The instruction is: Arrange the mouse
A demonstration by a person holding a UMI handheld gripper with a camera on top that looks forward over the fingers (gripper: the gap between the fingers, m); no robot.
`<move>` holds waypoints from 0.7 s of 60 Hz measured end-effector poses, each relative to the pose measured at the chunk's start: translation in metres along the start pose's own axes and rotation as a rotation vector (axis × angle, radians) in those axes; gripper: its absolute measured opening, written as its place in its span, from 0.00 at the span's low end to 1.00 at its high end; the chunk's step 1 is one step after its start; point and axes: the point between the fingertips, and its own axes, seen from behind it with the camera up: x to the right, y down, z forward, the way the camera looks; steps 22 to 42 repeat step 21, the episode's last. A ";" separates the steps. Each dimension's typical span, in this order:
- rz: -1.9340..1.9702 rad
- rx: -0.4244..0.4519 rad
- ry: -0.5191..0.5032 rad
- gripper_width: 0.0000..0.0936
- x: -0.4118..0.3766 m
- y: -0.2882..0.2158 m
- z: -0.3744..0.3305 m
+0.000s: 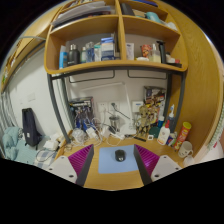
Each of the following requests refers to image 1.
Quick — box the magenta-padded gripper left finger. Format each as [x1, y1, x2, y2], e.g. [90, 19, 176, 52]
[45, 143, 95, 187]

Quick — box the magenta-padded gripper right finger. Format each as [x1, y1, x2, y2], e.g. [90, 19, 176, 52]
[133, 143, 183, 186]

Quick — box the black computer mouse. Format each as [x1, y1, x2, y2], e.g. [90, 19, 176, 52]
[114, 149, 126, 163]

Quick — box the light blue mouse pad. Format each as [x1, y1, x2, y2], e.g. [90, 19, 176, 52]
[97, 144, 139, 175]

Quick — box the small clear cup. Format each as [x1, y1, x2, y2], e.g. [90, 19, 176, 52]
[183, 154, 196, 168]

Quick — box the white mug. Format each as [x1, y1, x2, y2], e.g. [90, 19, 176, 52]
[177, 140, 194, 159]

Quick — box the white bottle with red cap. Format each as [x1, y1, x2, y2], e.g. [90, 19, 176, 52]
[157, 119, 172, 146]

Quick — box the clear plastic jar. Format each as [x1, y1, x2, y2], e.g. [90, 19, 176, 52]
[71, 128, 87, 144]

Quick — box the white charger block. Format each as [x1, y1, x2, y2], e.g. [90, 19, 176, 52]
[85, 126, 98, 140]

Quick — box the dark bottle with white nozzle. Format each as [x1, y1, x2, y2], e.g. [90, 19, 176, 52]
[167, 104, 176, 129]

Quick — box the brown tree figure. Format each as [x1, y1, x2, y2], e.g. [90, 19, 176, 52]
[137, 104, 153, 136]

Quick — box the black backpack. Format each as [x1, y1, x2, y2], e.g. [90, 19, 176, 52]
[21, 107, 43, 148]

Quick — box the teal blanket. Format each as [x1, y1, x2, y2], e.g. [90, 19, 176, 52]
[1, 125, 26, 161]

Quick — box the white power strip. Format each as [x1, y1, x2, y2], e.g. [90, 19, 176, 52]
[105, 129, 126, 141]

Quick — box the dark robot model kit box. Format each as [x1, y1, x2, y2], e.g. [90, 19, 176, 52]
[68, 97, 95, 129]

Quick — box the metal cup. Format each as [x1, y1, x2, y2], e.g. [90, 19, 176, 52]
[109, 114, 120, 132]

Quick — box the colourful printed box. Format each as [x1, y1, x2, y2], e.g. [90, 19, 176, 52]
[143, 85, 167, 116]

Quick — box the white wall box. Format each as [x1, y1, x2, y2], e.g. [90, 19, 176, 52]
[131, 100, 144, 113]

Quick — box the white wall socket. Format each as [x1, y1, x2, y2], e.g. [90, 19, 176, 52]
[97, 101, 108, 113]
[108, 100, 120, 112]

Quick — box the wooden shelf unit, metal frame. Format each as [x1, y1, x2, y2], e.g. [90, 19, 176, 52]
[44, 0, 189, 144]

